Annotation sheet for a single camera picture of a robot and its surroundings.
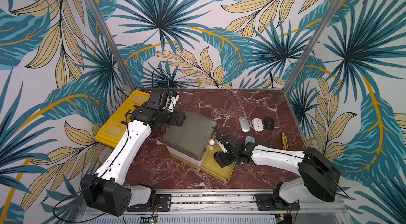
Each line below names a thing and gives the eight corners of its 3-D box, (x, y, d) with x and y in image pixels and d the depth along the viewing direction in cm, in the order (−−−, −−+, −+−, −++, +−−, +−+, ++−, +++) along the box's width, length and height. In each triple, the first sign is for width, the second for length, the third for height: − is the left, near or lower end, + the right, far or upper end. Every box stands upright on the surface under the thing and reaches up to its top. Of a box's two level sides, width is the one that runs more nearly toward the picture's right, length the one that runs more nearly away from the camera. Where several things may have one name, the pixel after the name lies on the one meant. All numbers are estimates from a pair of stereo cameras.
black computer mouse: (266, 129, 101) (268, 127, 99) (263, 119, 106) (265, 116, 104) (274, 129, 101) (275, 127, 99) (270, 119, 106) (272, 117, 104)
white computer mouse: (254, 131, 100) (255, 129, 98) (251, 119, 106) (252, 117, 104) (262, 131, 100) (264, 129, 98) (259, 119, 106) (260, 117, 104)
